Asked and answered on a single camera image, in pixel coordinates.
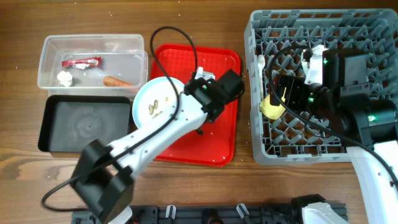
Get grey dishwasher rack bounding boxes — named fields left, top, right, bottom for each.
left=244, top=9, right=397, bottom=166

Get large light blue plate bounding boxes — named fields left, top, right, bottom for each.
left=132, top=77, right=177, bottom=128

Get black camera cable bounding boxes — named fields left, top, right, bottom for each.
left=266, top=45, right=398, bottom=187
left=41, top=26, right=200, bottom=212

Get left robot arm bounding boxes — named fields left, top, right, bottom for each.
left=70, top=70, right=244, bottom=223

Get right black camera cable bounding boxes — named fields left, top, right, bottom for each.
left=266, top=45, right=398, bottom=187

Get clear plastic waste bin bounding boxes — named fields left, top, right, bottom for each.
left=37, top=34, right=148, bottom=99

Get white tissue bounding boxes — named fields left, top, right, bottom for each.
left=57, top=71, right=73, bottom=87

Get red plastic serving tray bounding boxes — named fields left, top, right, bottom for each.
left=155, top=44, right=242, bottom=166

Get left black camera cable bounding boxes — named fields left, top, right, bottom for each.
left=41, top=26, right=200, bottom=212

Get white plastic spoon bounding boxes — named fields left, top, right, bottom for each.
left=257, top=55, right=266, bottom=100

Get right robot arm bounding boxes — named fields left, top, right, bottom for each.
left=268, top=45, right=397, bottom=223

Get peanut shell food scraps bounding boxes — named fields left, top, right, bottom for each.
left=149, top=97, right=169, bottom=118

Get orange carrot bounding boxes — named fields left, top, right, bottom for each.
left=103, top=76, right=132, bottom=86

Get black plastic waste tray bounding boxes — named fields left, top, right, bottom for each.
left=38, top=95, right=131, bottom=153

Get red snack wrapper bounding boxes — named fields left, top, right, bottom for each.
left=62, top=57, right=101, bottom=70

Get yellow plastic cup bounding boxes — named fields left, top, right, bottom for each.
left=259, top=95, right=285, bottom=120

